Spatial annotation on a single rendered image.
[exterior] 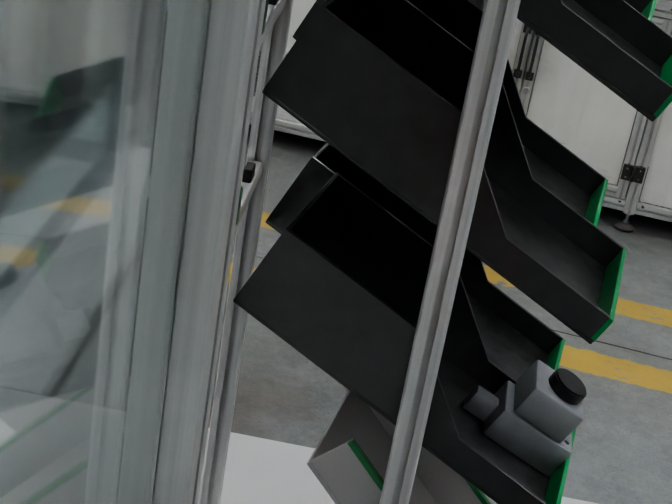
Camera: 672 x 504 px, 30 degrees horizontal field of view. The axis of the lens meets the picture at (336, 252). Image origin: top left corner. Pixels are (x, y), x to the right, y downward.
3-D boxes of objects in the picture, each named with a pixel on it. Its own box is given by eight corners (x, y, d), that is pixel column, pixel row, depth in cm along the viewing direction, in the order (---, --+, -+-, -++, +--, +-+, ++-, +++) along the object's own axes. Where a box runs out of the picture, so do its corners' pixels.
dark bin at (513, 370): (549, 357, 117) (600, 302, 113) (530, 426, 105) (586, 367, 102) (310, 173, 116) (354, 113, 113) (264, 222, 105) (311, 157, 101)
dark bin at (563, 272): (606, 272, 96) (671, 202, 93) (591, 345, 85) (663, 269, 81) (316, 49, 96) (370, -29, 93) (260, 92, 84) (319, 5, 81)
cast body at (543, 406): (549, 445, 101) (605, 388, 98) (548, 478, 97) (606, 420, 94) (464, 389, 100) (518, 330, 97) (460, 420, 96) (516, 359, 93)
